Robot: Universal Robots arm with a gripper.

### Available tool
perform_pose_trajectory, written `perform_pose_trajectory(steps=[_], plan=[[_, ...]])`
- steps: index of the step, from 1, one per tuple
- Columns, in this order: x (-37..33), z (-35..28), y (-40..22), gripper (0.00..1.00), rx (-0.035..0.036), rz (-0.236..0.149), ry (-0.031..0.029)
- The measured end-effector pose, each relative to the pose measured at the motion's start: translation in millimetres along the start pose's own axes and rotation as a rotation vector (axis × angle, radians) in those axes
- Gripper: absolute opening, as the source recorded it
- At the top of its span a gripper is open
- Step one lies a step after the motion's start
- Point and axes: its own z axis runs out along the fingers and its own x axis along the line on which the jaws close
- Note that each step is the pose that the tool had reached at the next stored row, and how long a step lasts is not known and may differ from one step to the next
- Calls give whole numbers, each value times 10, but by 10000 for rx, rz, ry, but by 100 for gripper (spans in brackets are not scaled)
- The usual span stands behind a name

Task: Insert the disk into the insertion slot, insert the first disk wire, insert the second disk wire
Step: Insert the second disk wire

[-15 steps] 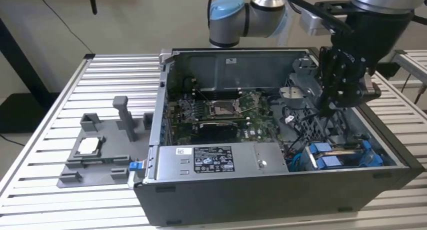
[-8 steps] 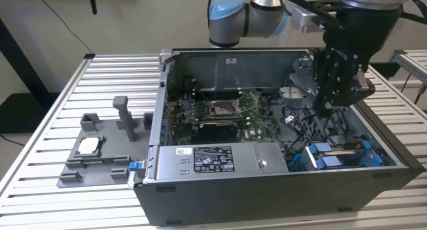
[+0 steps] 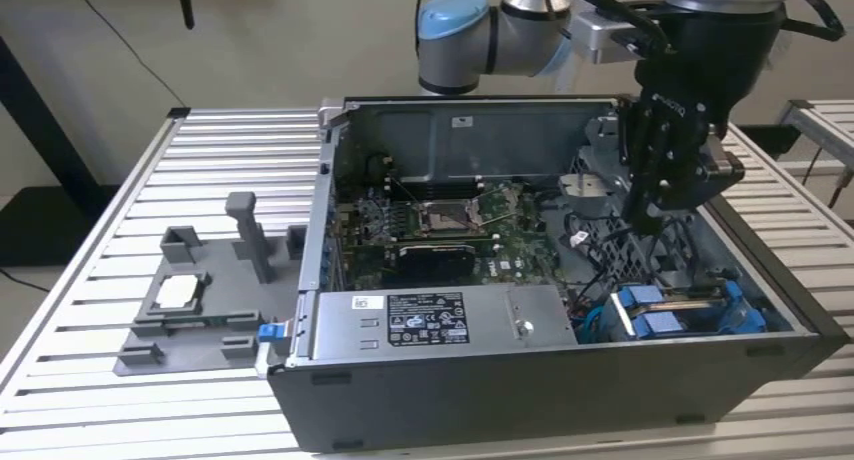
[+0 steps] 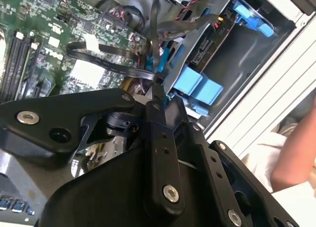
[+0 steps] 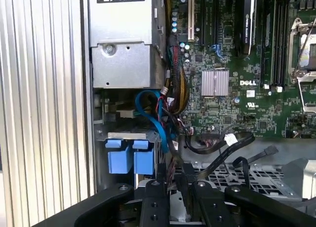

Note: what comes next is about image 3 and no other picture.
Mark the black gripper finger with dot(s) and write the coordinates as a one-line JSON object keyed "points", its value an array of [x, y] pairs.
{"points": [[683, 180], [643, 170]]}

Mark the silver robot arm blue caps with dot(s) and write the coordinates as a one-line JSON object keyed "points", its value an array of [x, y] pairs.
{"points": [[467, 55]]}

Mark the blue disk carrier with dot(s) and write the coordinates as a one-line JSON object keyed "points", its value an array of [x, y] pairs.
{"points": [[657, 326]]}

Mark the black perforated drive cage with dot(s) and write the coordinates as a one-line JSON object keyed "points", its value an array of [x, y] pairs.
{"points": [[614, 250]]}

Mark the metal slat side table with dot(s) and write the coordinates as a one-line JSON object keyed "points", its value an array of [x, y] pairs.
{"points": [[827, 130]]}

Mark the green motherboard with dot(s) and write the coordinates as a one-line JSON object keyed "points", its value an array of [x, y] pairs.
{"points": [[527, 250]]}

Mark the CPU socket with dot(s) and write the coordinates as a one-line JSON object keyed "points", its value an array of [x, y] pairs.
{"points": [[443, 219]]}

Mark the thin locking lever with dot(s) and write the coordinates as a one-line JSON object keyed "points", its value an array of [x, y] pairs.
{"points": [[405, 189]]}

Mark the black graphics card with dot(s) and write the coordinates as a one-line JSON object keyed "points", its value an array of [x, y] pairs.
{"points": [[434, 265]]}

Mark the dark grey PC case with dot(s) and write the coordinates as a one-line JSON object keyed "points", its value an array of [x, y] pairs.
{"points": [[501, 405]]}

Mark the silver power supply unit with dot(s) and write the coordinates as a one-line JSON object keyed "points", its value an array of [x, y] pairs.
{"points": [[347, 330]]}

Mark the blue case latch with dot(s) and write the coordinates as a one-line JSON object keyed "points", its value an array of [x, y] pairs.
{"points": [[268, 334]]}

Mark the grey parts rack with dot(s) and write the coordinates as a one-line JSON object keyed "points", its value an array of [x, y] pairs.
{"points": [[220, 350]]}

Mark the silver CPU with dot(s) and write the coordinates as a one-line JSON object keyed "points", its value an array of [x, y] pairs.
{"points": [[176, 291]]}

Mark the black stand with base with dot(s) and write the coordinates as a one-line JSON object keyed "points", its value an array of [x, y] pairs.
{"points": [[40, 220]]}

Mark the grey wrist camera block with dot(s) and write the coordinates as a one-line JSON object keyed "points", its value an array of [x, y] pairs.
{"points": [[723, 165]]}

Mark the silver metal bracket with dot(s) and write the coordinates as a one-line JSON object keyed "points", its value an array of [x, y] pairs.
{"points": [[587, 186]]}

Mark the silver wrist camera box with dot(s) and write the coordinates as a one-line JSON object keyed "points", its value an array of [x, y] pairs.
{"points": [[601, 35]]}

